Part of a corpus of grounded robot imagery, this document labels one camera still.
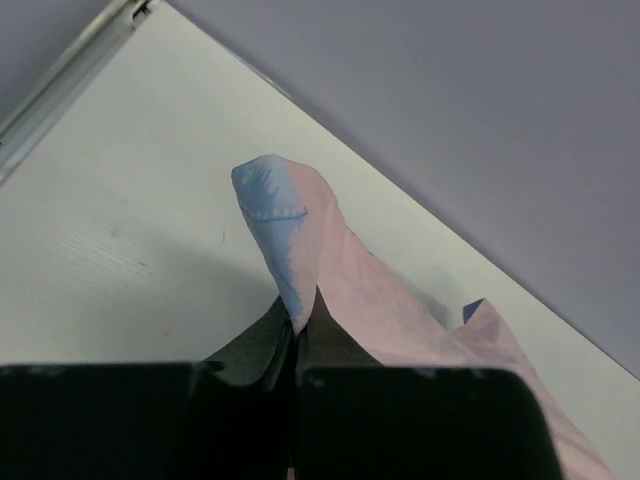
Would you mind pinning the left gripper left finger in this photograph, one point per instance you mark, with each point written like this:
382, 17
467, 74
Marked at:
255, 358

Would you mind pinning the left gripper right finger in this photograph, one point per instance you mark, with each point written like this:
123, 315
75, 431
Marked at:
323, 343

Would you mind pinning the blue and pink printed pillowcase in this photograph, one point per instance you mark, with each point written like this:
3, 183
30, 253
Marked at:
309, 250

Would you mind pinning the left aluminium side rail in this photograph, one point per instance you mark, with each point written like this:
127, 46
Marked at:
69, 75

